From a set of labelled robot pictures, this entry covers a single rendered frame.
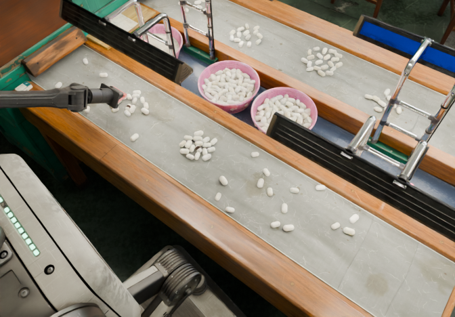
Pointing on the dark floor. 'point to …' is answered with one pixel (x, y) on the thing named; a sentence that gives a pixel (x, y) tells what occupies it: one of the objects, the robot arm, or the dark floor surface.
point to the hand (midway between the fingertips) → (124, 95)
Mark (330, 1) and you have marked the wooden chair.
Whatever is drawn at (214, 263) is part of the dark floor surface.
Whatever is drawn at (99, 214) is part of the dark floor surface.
